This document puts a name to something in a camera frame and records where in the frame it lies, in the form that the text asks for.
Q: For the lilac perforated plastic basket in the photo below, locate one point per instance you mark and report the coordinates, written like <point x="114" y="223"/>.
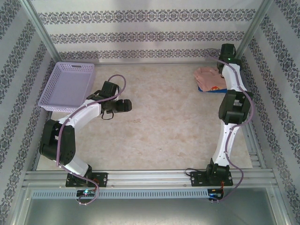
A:
<point x="68" y="86"/>

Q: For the pink t-shirt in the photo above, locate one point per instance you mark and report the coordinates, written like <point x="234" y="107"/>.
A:
<point x="208" y="77"/>

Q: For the aluminium frame crossbar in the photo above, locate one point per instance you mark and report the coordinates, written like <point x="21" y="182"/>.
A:
<point x="150" y="63"/>

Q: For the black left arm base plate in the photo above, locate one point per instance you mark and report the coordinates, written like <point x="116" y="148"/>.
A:
<point x="100" y="180"/>

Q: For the ribbed aluminium side rail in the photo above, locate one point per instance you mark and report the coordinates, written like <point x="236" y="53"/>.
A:
<point x="255" y="159"/>

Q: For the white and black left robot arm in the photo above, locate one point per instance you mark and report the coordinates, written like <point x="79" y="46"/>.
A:
<point x="56" y="145"/>

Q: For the blue t-shirt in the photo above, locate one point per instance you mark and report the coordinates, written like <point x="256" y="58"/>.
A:
<point x="201" y="89"/>

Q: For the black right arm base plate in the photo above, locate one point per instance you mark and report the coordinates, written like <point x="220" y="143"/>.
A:
<point x="199" y="179"/>

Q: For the aluminium frame post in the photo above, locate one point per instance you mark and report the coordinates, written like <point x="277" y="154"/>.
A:
<point x="44" y="35"/>
<point x="249" y="35"/>

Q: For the aluminium mounting rail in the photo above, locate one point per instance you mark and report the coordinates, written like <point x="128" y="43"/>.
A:
<point x="150" y="178"/>

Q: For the grey sheet metal panel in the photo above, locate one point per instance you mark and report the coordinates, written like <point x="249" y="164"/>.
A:
<point x="150" y="213"/>

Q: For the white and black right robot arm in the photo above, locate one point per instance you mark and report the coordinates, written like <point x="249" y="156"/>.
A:
<point x="234" y="105"/>

